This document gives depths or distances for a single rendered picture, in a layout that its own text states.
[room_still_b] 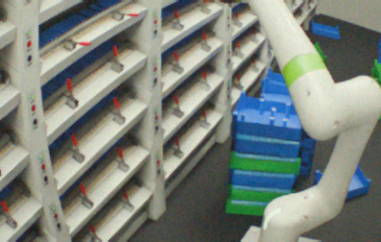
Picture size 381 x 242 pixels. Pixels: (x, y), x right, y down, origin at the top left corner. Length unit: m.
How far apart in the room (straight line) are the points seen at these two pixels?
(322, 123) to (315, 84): 0.08
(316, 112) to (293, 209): 0.38
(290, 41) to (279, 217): 0.47
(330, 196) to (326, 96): 0.41
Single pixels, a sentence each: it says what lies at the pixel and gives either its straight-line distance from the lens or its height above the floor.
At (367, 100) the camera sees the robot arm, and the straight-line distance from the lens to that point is 1.16.
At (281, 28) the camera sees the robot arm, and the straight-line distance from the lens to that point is 1.15.
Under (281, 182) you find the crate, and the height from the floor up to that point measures 0.19.
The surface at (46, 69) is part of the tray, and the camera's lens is 1.38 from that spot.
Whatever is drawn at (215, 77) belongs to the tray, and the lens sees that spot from 2.58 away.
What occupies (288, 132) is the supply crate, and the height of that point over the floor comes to 0.43.
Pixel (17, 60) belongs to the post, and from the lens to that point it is 1.26.
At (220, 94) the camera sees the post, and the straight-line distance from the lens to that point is 2.65.
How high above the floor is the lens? 1.46
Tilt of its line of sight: 29 degrees down
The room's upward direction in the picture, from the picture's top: straight up
